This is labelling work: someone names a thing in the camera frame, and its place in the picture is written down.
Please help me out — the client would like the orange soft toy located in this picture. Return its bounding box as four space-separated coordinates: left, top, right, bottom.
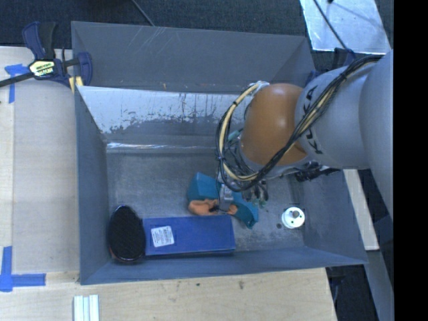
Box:
187 198 239 217

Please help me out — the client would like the blue box with white label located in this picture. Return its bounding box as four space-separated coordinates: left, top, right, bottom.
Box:
142 214 237 257

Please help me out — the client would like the white round cap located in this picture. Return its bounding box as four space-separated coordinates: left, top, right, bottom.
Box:
281 207 306 229

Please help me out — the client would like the grey metal bin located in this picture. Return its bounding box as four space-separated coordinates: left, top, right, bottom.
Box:
70 21 370 286

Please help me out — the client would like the black oval brush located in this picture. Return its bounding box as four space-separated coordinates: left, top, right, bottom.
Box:
107 205 147 264

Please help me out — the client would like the pale wood board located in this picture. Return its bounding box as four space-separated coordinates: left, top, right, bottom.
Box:
11 78 82 276

